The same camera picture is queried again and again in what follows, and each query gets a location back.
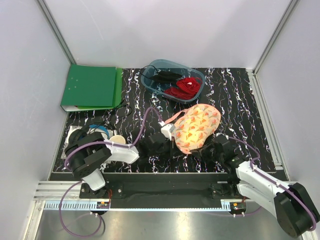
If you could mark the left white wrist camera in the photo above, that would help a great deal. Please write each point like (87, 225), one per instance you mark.
(166, 129)

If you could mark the red bra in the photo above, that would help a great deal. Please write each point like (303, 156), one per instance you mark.
(185, 88)

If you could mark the yellow mug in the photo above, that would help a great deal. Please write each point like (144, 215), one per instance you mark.
(119, 139)

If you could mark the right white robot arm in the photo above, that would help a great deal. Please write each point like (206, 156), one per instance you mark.
(289, 203)

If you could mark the pink floral mesh laundry bag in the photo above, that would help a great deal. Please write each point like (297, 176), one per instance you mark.
(192, 126)

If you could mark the black bra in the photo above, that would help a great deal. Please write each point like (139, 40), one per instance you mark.
(163, 76)

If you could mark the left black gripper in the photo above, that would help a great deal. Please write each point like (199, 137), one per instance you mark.
(172, 151)

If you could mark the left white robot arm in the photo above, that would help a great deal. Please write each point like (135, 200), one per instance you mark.
(86, 153)

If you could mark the blue translucent plastic bin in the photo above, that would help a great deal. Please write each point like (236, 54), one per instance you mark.
(166, 65)

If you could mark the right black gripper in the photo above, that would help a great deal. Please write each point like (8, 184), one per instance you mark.
(203, 152)

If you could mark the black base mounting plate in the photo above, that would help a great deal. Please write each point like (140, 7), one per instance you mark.
(162, 191)

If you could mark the green ring binder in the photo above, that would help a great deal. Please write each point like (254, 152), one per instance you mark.
(92, 88)

